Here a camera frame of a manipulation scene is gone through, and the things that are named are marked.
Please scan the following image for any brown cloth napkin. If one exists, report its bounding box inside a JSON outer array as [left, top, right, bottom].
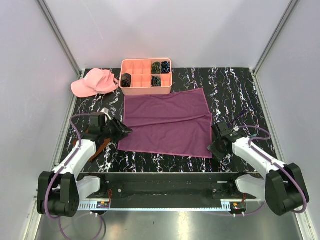
[[69, 127, 112, 166]]

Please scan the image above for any pink divided organizer box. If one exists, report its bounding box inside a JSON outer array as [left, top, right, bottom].
[[119, 58, 173, 96]]

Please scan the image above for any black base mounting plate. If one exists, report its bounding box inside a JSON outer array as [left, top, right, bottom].
[[78, 172, 255, 212]]

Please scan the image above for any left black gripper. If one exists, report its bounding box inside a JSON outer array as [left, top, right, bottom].
[[101, 116, 133, 143]]

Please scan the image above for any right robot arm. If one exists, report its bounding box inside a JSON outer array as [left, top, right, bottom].
[[208, 122, 310, 216]]

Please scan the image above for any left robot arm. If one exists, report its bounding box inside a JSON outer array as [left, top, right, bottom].
[[37, 112, 132, 219]]

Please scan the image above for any purple cloth napkin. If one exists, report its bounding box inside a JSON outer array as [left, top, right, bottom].
[[118, 88, 213, 159]]

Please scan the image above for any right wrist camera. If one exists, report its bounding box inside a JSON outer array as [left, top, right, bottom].
[[211, 122, 235, 140]]

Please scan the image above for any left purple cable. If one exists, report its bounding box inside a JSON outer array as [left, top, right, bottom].
[[41, 112, 107, 240]]

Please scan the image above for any dark rolled sock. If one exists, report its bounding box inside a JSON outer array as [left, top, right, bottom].
[[120, 73, 132, 88]]

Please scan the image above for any pink baseball cap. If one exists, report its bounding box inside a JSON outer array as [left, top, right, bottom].
[[71, 68, 119, 98]]

